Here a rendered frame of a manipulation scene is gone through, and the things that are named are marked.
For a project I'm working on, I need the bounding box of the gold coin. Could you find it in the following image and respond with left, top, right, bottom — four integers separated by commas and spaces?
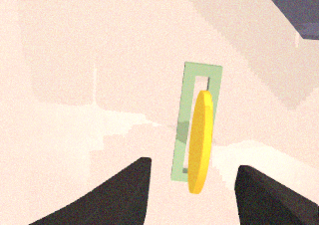
187, 91, 212, 194

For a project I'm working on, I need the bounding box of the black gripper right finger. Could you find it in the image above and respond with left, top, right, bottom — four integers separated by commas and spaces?
234, 164, 319, 225

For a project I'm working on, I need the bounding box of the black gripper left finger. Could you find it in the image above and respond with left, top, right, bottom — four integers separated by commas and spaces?
29, 157, 152, 225

